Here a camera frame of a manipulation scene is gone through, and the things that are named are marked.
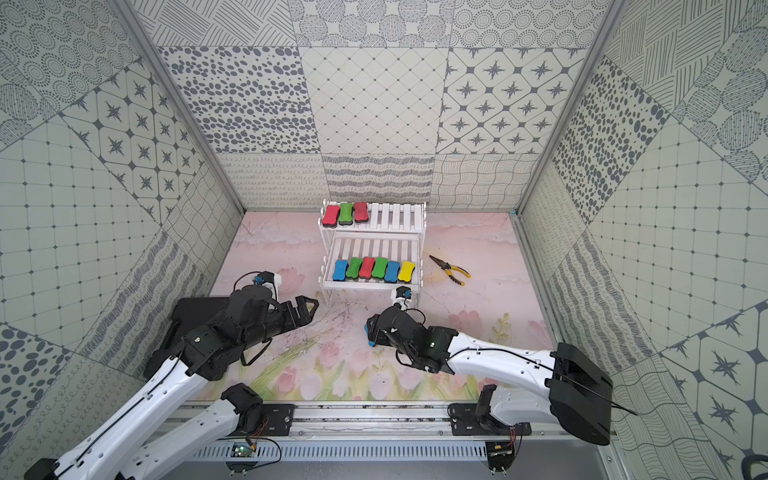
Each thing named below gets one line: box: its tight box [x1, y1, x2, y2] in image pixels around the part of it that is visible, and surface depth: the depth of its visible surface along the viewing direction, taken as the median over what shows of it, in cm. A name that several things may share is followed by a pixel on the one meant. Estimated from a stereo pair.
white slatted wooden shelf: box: [318, 202, 427, 308], surface depth 87 cm
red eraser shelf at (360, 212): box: [353, 202, 369, 223], surface depth 83 cm
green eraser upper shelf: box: [338, 203, 353, 225], surface depth 81 cm
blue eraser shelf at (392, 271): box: [384, 260, 401, 284], surface depth 87 cm
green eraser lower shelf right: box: [372, 257, 389, 279], surface depth 88 cm
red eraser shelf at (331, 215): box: [322, 205, 340, 228], surface depth 81 cm
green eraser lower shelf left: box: [346, 257, 363, 279], surface depth 88 cm
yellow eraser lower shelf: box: [398, 261, 416, 283], surface depth 88 cm
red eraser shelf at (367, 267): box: [359, 256, 376, 279], surface depth 88 cm
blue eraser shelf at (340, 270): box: [332, 259, 349, 282], surface depth 88 cm
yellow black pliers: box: [429, 255, 472, 286], surface depth 106 cm
